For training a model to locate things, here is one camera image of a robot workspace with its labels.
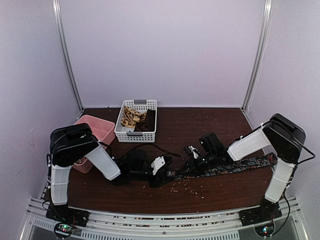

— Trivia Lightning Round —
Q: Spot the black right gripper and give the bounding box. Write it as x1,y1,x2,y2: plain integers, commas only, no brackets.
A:
178,151,217,177

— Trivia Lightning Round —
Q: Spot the navy floral patterned tie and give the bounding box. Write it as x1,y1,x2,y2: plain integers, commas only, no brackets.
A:
164,153,278,180

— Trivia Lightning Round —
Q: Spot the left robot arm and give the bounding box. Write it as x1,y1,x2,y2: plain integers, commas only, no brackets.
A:
47,123,176,222

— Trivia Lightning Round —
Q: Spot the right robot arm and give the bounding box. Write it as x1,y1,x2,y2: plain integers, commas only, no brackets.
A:
181,113,316,221

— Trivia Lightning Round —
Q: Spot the dark brown red floral tie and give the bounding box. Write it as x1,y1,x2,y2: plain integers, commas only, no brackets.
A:
134,109,156,132

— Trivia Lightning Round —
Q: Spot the white perforated plastic basket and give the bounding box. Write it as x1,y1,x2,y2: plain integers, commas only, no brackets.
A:
114,99,158,143

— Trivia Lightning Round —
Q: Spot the yellow floral tie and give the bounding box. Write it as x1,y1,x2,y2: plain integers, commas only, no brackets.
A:
121,106,147,129

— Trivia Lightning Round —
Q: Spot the pink divided organizer tray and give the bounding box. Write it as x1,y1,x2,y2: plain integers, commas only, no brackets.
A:
72,115,116,174

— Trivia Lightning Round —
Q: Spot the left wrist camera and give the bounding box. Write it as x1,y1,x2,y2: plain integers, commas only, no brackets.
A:
150,155,173,176

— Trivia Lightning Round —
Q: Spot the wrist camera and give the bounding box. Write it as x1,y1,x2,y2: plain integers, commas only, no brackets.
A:
150,155,173,176
183,145,200,159

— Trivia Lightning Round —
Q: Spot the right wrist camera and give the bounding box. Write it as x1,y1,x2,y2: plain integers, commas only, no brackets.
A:
183,145,200,159

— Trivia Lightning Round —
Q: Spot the aluminium front rail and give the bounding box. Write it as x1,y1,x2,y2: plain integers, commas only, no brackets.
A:
19,196,308,240

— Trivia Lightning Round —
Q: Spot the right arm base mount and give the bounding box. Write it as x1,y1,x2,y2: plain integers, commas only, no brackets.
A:
238,204,282,227

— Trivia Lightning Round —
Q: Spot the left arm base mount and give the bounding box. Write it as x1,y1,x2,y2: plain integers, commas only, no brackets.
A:
45,204,90,227

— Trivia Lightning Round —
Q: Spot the right aluminium frame post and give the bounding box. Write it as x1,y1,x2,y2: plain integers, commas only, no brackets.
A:
241,0,274,115

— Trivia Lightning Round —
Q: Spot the aluminium frame post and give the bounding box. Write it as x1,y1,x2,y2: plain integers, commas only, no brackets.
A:
241,0,274,115
52,0,84,113

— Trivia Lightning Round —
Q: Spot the left aluminium frame post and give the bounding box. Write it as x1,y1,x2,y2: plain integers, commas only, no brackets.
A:
52,0,84,113

